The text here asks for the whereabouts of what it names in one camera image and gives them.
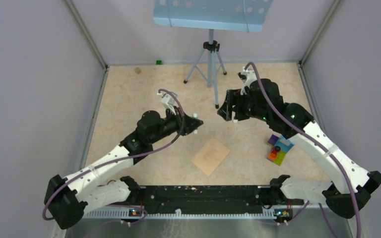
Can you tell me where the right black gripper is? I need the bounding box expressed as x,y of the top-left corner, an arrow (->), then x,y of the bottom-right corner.
218,88 -> 269,122

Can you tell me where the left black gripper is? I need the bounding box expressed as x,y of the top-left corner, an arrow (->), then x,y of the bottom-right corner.
149,106 -> 203,144

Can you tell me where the green white glue stick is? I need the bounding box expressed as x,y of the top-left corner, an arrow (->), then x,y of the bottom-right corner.
192,113 -> 198,134

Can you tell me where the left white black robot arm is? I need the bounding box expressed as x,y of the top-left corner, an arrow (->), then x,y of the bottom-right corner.
42,107 -> 204,230

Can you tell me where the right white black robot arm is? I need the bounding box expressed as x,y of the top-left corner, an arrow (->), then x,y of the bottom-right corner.
217,78 -> 381,219

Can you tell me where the grey tripod stand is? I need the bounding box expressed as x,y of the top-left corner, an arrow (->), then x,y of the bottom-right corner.
183,29 -> 228,109

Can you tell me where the colourful toy block stack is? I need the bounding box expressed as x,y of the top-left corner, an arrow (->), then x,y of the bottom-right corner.
266,134 -> 294,166

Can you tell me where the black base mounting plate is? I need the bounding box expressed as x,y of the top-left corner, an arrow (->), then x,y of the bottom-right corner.
124,185 -> 278,215

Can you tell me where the blue music stand tray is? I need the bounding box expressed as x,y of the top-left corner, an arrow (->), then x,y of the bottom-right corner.
153,0 -> 273,32

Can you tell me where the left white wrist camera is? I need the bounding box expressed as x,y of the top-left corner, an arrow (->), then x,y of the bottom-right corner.
157,91 -> 177,115

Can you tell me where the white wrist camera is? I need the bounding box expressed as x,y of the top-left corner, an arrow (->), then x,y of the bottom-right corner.
238,67 -> 257,95
157,91 -> 177,115

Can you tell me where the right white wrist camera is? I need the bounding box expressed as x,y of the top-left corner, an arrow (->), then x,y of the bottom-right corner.
238,67 -> 257,95

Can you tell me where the grey slotted cable duct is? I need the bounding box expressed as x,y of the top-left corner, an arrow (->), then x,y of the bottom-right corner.
83,207 -> 276,220

